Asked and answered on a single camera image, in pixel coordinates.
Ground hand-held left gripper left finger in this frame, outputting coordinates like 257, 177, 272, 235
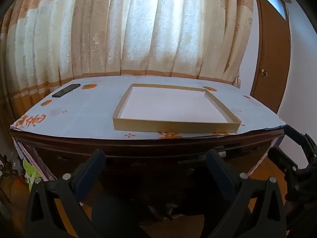
25, 149, 107, 238

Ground brown wooden door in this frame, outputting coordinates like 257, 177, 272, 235
250, 0, 292, 113

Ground lilac striped cloth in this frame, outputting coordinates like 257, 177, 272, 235
15, 139, 58, 181

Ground dark metal stand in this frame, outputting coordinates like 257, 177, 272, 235
0, 152, 18, 204

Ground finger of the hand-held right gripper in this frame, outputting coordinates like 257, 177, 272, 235
269, 147, 299, 177
284, 126, 317, 165

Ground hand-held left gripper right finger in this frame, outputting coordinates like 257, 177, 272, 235
205, 149, 288, 238

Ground shallow gold cardboard box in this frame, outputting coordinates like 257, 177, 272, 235
113, 83, 242, 132

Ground cream patterned curtain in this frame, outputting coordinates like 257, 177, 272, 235
0, 0, 255, 119

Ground dark wooden dresser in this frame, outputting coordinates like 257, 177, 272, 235
10, 128, 285, 204

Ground person's dark trousers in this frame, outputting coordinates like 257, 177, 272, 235
91, 192, 253, 238

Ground green yellow printed cloth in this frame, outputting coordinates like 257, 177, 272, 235
22, 159, 37, 191

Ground black smartphone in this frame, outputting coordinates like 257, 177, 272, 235
52, 84, 81, 98

